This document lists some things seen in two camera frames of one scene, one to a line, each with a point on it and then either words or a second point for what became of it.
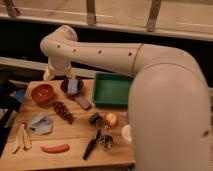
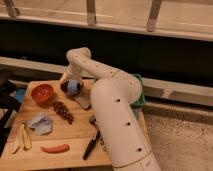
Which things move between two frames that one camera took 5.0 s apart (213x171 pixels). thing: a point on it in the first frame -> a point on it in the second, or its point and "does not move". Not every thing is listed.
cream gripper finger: (69, 73) -> (80, 82)
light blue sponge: (72, 86) does not move
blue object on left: (19, 94) does not move
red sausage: (62, 148) does not move
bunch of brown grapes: (63, 111) does not move
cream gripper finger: (48, 75) -> (64, 77)
